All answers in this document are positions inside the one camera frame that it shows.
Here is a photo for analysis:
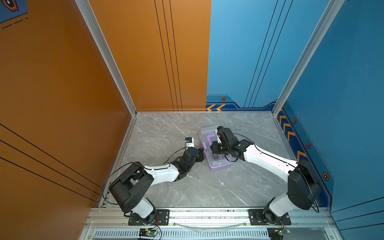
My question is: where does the left green circuit board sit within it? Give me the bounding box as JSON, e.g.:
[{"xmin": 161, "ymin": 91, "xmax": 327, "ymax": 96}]
[{"xmin": 138, "ymin": 229, "xmax": 160, "ymax": 240}]

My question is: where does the left aluminium corner post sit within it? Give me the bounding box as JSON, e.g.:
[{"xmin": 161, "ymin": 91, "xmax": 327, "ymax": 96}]
[{"xmin": 75, "ymin": 0, "xmax": 137, "ymax": 117}]

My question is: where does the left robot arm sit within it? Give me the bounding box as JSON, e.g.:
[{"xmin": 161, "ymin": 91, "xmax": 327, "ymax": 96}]
[{"xmin": 109, "ymin": 147, "xmax": 205, "ymax": 224}]

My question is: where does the green circuit board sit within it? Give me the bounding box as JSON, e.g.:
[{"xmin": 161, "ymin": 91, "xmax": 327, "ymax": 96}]
[
  {"xmin": 138, "ymin": 229, "xmax": 160, "ymax": 240},
  {"xmin": 267, "ymin": 228, "xmax": 291, "ymax": 240}
]

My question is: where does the purple toolbox base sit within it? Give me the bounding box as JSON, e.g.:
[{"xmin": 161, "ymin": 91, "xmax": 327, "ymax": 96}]
[{"xmin": 208, "ymin": 162, "xmax": 233, "ymax": 172}]

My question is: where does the clear toolbox lid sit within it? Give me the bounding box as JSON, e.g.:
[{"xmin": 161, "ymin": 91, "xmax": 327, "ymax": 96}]
[{"xmin": 199, "ymin": 127, "xmax": 232, "ymax": 169}]

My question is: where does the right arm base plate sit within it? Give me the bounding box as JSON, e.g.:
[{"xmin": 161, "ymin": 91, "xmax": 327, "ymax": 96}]
[{"xmin": 248, "ymin": 209, "xmax": 292, "ymax": 226}]

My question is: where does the right green circuit board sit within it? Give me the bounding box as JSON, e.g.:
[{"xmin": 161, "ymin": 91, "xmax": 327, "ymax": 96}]
[{"xmin": 267, "ymin": 228, "xmax": 291, "ymax": 240}]

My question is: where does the aluminium front rail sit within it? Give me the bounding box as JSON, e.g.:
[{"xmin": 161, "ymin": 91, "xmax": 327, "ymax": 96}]
[{"xmin": 85, "ymin": 207, "xmax": 336, "ymax": 230}]

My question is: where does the right aluminium corner post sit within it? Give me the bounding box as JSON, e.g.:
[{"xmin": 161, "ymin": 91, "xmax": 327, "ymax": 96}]
[{"xmin": 272, "ymin": 0, "xmax": 345, "ymax": 117}]

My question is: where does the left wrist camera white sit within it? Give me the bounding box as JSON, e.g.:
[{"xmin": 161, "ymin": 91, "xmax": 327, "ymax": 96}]
[{"xmin": 185, "ymin": 137, "xmax": 195, "ymax": 148}]

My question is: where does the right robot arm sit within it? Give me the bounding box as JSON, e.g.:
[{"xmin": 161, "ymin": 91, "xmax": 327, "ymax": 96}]
[{"xmin": 210, "ymin": 126, "xmax": 323, "ymax": 225}]

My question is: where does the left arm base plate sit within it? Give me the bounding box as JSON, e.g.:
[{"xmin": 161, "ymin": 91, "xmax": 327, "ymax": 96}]
[{"xmin": 128, "ymin": 209, "xmax": 170, "ymax": 226}]

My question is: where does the aluminium corner post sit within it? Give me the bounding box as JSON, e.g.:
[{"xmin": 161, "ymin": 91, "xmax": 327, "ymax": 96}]
[
  {"xmin": 272, "ymin": 0, "xmax": 345, "ymax": 117},
  {"xmin": 75, "ymin": 0, "xmax": 137, "ymax": 117}
]

